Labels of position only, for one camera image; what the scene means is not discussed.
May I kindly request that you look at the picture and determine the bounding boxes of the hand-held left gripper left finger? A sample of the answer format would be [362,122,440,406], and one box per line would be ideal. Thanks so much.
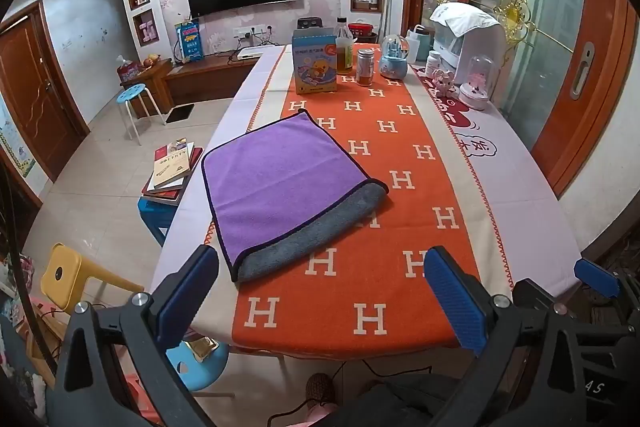
[45,245,219,427]

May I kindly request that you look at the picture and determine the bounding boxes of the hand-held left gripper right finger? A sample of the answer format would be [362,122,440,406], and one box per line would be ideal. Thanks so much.
[424,246,591,427]

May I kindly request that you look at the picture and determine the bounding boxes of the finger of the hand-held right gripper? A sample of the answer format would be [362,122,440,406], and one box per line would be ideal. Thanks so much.
[574,258,640,310]
[514,278,560,308]

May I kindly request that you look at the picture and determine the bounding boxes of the purple and grey towel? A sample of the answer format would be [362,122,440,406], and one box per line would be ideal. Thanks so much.
[201,109,390,284]

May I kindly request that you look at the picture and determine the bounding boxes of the light blue round stool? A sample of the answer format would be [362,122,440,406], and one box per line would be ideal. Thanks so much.
[165,339,230,392]

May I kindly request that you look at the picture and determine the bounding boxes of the blue plastic square stool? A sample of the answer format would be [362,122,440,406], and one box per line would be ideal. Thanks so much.
[137,197,181,248]

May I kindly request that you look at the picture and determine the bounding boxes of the person's dark trouser leg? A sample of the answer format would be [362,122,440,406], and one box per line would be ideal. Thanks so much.
[295,372,471,427]

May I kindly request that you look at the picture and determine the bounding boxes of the yellow plastic chair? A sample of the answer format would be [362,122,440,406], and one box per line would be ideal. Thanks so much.
[40,243,146,313]

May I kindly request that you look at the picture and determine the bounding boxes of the stack of books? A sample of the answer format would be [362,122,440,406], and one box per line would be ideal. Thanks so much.
[141,138,203,206]

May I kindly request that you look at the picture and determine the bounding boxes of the brown slipper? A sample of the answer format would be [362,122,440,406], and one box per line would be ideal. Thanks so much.
[305,372,337,409]

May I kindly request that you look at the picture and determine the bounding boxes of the orange printed table runner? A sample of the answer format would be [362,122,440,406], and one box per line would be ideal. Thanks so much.
[231,43,516,355]

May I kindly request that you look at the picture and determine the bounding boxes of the black floor scale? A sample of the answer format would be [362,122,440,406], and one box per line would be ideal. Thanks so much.
[165,104,195,124]

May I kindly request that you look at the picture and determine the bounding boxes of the blue round stool white legs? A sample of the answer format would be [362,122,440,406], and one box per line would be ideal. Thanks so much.
[116,83,167,142]

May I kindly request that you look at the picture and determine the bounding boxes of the wooden side cabinet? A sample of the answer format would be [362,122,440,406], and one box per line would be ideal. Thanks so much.
[120,59,173,118]

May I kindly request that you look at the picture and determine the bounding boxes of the pink dome lamp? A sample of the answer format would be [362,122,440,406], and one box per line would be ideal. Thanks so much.
[458,54,496,112]

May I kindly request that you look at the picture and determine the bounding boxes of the wooden television cabinet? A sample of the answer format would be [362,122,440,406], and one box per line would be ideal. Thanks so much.
[165,52,261,105]

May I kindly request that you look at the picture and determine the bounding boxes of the pink figurine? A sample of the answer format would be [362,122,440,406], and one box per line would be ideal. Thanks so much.
[432,68,457,95]

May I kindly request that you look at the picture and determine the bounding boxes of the pink plastic bag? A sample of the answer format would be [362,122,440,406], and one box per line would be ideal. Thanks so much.
[116,55,143,82]

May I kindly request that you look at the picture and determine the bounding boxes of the wooden framed glass door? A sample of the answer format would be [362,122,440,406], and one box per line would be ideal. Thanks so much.
[405,0,640,198]

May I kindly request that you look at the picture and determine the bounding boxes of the blue snow globe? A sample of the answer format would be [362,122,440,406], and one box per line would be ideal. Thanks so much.
[378,34,412,80]

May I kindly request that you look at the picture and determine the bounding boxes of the red label glass jar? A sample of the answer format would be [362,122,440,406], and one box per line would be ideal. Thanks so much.
[356,48,376,86]

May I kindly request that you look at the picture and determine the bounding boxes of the brown wooden door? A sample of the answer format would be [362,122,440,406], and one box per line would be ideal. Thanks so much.
[0,0,91,182]

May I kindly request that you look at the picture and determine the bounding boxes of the blue printed box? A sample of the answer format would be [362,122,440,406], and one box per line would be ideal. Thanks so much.
[175,22,205,62]

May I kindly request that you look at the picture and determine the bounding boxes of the white jug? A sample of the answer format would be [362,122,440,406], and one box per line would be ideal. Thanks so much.
[406,24,433,64]

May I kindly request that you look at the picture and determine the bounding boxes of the blue carton with duck print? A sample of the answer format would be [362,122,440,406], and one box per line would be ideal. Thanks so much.
[291,32,341,95]

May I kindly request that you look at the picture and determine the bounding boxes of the white covered water dispenser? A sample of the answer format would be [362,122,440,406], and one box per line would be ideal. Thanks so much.
[429,3,506,100]

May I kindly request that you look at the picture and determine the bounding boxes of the oil bottle with black cap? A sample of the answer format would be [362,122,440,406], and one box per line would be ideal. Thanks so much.
[334,17,356,75]

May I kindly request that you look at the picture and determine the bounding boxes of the large gold door ornament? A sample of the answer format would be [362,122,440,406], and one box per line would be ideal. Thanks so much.
[492,0,533,48]

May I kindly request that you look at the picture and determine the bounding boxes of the silver door handle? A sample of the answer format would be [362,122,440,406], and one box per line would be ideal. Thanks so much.
[570,41,596,100]

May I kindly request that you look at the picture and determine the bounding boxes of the wall poster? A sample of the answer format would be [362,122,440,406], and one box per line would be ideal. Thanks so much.
[0,94,37,180]

